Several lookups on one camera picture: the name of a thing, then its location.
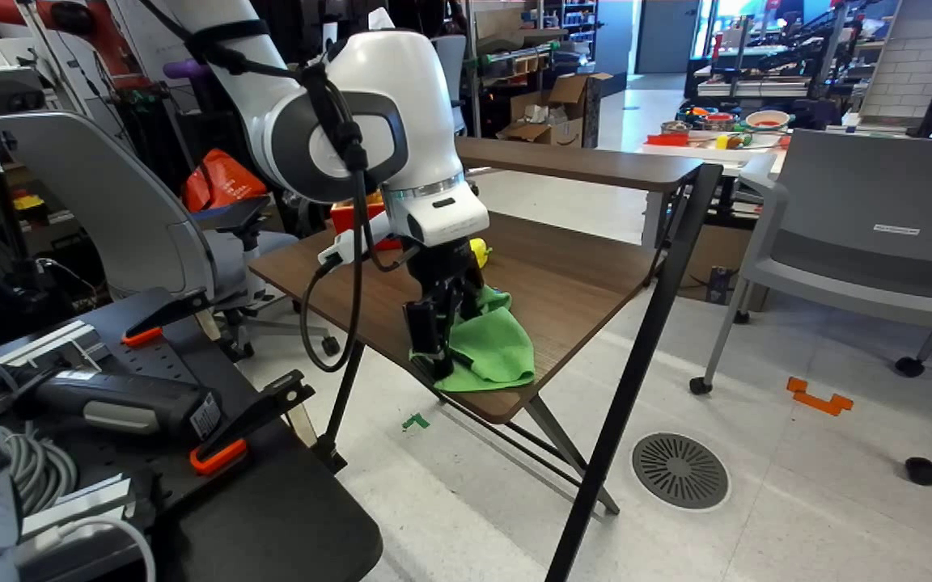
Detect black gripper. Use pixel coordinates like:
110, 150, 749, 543
400, 240, 488, 361

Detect green cloth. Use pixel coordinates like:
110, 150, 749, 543
430, 282, 540, 399

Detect wooden desk with black legs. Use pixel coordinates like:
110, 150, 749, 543
245, 137, 727, 582

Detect red wooden box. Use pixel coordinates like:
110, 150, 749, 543
327, 192, 412, 267

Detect cardboard box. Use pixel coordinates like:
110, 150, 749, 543
502, 72, 601, 150

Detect orange bag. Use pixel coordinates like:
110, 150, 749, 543
180, 145, 270, 213

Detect round floor drain grate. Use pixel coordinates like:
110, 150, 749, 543
627, 429, 730, 513

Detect red toy tray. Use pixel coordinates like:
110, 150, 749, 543
645, 125, 694, 151

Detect black and grey power unit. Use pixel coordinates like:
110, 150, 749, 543
26, 369, 226, 442

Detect grey office chair with armrest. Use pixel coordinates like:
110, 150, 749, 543
0, 110, 344, 367

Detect orange floor tape marker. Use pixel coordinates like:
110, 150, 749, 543
783, 377, 857, 421

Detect grey chair on castors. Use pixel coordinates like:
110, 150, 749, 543
687, 125, 932, 488

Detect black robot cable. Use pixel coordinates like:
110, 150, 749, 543
298, 56, 375, 380

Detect large orange handled black clamp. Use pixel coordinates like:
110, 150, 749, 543
183, 369, 316, 478

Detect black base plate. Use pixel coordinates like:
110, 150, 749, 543
148, 429, 386, 582

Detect small orange handled black clamp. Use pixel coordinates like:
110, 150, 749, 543
117, 287, 212, 354

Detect grey cable bundle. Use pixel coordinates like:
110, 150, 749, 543
0, 418, 80, 518

